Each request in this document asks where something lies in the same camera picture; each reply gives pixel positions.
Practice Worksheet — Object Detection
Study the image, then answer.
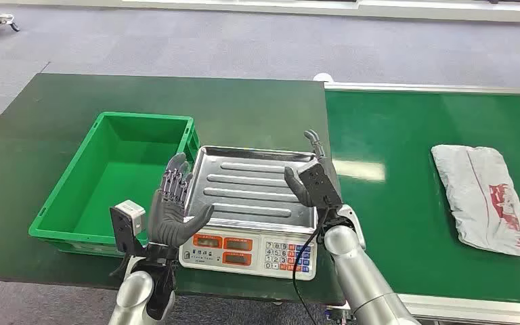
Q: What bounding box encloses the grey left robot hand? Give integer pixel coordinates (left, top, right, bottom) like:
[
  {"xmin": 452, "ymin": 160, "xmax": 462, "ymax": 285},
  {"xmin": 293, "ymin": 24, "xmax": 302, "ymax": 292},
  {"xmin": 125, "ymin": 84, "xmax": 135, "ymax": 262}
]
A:
[{"xmin": 147, "ymin": 152, "xmax": 215, "ymax": 248}]

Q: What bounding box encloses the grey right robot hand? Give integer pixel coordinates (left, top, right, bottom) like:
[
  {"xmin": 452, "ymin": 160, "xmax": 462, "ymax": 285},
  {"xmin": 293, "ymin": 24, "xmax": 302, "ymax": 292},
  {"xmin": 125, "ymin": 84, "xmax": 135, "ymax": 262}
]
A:
[{"xmin": 284, "ymin": 129, "xmax": 345, "ymax": 210}]

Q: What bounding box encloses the grey package with red print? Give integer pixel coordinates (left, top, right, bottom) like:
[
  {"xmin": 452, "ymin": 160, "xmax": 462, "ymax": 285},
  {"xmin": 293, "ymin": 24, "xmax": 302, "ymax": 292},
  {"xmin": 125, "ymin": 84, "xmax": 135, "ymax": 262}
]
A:
[{"xmin": 431, "ymin": 144, "xmax": 520, "ymax": 257}]

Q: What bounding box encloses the green conveyor belt machine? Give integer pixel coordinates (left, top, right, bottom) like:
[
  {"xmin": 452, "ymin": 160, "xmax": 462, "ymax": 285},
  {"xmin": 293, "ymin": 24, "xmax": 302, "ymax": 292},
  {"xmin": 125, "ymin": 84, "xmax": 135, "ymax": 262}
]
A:
[{"xmin": 312, "ymin": 72, "xmax": 520, "ymax": 325}]

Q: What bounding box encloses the white electronic scale steel tray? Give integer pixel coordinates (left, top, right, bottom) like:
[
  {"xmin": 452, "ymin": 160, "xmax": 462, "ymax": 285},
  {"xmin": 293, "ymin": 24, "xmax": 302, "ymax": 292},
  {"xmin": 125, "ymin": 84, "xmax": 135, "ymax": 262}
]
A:
[{"xmin": 178, "ymin": 146, "xmax": 320, "ymax": 282}]

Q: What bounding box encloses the green plastic crate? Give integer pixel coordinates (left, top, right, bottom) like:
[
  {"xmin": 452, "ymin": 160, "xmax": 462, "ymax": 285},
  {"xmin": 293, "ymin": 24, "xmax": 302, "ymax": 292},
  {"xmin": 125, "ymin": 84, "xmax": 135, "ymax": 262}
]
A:
[{"xmin": 28, "ymin": 111, "xmax": 201, "ymax": 259}]

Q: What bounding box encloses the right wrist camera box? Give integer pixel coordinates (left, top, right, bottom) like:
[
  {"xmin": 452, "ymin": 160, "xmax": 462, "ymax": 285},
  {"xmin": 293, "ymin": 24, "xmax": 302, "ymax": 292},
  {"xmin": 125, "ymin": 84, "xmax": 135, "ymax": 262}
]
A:
[{"xmin": 297, "ymin": 160, "xmax": 345, "ymax": 211}]

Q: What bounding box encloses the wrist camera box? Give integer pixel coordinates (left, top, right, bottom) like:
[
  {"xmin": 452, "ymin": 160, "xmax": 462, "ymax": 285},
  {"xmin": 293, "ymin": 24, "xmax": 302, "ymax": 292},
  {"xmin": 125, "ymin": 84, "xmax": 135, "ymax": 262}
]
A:
[
  {"xmin": 297, "ymin": 160, "xmax": 345, "ymax": 211},
  {"xmin": 109, "ymin": 200, "xmax": 148, "ymax": 257}
]

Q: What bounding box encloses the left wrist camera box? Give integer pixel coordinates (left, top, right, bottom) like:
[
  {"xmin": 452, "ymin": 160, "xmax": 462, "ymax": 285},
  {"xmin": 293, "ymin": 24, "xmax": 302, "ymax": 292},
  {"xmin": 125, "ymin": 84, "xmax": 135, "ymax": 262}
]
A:
[{"xmin": 109, "ymin": 200, "xmax": 148, "ymax": 257}]

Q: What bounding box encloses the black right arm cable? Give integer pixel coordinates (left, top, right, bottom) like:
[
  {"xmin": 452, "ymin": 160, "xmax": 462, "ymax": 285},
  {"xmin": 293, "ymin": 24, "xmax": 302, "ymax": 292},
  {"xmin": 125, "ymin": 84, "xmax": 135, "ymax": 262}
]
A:
[{"xmin": 291, "ymin": 205, "xmax": 332, "ymax": 325}]

